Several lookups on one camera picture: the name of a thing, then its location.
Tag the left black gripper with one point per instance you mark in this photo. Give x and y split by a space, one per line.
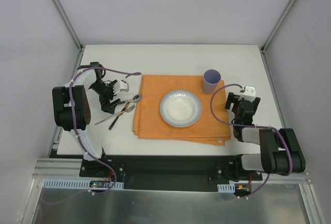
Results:
110 98

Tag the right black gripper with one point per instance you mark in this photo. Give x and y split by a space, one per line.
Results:
243 102

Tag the gold-tipped knife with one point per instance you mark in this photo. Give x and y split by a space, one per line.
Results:
115 120

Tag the silver fork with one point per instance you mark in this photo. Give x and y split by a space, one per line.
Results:
125 110

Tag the silver spoon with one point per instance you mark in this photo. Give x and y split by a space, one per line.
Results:
134 99

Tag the orange cloth napkin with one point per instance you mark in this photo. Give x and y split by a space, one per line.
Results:
148 123

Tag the lilac plastic cup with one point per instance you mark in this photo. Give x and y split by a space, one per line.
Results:
211 78

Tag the white blue-rimmed plate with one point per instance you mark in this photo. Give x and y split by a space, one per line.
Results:
180 108

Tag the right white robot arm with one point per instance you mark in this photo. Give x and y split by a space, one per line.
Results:
280 152

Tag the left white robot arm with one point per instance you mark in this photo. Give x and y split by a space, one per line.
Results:
71 107

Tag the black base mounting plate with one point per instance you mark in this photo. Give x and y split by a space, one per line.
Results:
170 173

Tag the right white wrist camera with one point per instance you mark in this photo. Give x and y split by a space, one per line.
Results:
248 92

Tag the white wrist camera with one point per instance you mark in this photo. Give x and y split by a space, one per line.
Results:
248 92
120 86

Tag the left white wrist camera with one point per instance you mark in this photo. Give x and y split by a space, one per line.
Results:
120 86

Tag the right aluminium frame post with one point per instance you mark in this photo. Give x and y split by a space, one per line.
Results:
289 6

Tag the aluminium frame post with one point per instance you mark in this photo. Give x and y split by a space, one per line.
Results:
59 8
289 6

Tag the left aluminium frame post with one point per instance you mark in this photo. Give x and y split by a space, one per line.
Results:
59 8

